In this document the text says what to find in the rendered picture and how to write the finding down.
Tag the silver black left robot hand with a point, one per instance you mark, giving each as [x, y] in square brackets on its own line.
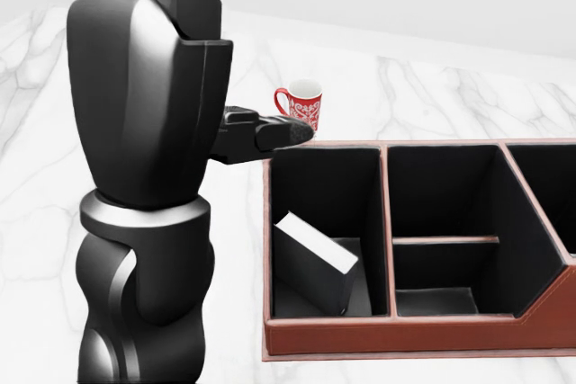
[139, 109]

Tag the red-brown desk caddy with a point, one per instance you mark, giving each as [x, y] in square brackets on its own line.
[405, 339]

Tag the black book with white pages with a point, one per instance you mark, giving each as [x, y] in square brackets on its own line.
[310, 271]

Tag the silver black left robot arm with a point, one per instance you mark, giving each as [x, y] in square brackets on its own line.
[148, 285]

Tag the red white patterned mug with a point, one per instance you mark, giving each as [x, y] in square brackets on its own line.
[306, 107]

